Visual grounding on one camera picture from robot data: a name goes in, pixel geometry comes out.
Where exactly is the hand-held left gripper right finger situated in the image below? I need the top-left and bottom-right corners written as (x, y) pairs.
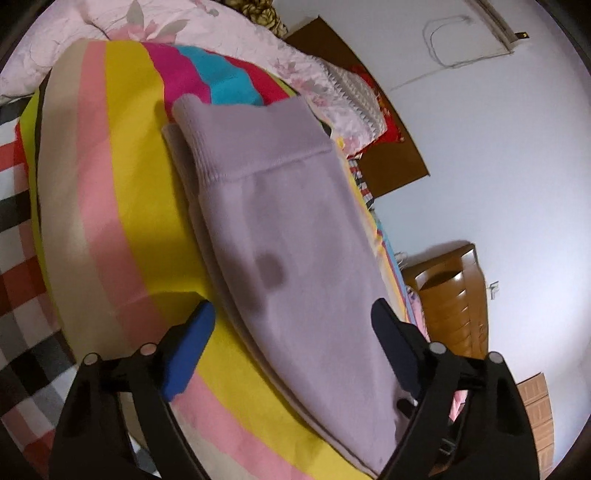
top-left (370, 298), bottom-right (541, 480)

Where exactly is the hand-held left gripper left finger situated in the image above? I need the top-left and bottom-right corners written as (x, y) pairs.
top-left (48, 300), bottom-right (217, 480)

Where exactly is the lilac knit sweater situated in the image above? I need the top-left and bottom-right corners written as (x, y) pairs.
top-left (161, 95), bottom-right (432, 478)

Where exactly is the pink bed sheet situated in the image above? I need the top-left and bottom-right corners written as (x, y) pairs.
top-left (405, 284), bottom-right (469, 423)

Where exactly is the wooden nightstand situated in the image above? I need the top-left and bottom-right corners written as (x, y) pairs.
top-left (402, 242), bottom-right (490, 361)

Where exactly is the light wooden wardrobe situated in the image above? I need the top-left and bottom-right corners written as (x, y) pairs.
top-left (515, 371), bottom-right (555, 480)

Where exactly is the colourful striped blanket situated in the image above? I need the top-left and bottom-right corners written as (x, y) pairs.
top-left (18, 39), bottom-right (416, 480)

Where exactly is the checkered bed sheet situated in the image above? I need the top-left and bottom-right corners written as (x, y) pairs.
top-left (0, 99), bottom-right (378, 462)

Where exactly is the plain dark wooden headboard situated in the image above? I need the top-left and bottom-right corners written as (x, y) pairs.
top-left (284, 16), bottom-right (430, 199)

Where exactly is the red embroidered pillow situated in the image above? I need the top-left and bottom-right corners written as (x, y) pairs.
top-left (351, 65), bottom-right (404, 160)

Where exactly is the pink floral quilt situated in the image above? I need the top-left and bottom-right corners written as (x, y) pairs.
top-left (0, 0), bottom-right (386, 139)

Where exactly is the tiger print blanket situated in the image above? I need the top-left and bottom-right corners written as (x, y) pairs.
top-left (222, 0), bottom-right (289, 38)

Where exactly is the air conditioner cable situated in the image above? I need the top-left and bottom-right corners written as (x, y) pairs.
top-left (388, 15), bottom-right (513, 90)

